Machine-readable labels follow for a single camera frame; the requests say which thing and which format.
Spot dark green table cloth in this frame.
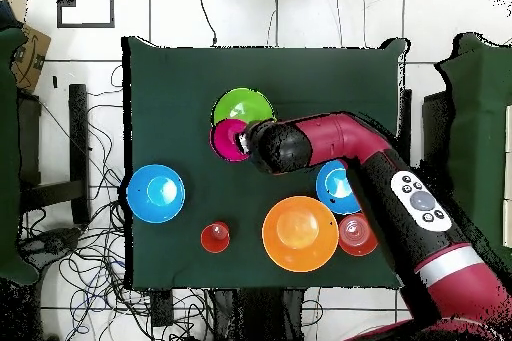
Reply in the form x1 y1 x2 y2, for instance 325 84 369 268
121 35 409 290

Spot black power strip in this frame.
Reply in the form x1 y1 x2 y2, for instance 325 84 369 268
150 290 175 328

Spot orange cup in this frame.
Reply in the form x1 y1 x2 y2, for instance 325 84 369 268
200 221 231 255

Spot large green bowl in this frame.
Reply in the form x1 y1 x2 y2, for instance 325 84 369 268
212 87 277 126

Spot cardboard box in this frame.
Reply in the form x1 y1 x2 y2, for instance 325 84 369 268
9 22 52 95

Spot orange bowl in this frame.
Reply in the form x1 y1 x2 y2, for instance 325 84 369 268
337 212 380 257

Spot black chair base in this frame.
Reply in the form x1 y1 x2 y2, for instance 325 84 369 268
17 226 83 268

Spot black floor stand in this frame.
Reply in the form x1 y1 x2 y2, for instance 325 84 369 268
17 83 91 226
398 87 455 198

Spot black floor cable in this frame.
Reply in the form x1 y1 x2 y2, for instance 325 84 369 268
194 0 218 47

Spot green cloth covered table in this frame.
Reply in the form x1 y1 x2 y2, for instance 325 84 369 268
435 32 512 278
0 26 39 286

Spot small pink bowl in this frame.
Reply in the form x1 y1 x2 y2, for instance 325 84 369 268
209 117 251 163

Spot large yellow bowl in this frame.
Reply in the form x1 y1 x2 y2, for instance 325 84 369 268
261 195 340 274

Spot large blue bowl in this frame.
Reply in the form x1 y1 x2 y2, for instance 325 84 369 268
315 159 362 215
126 163 186 225

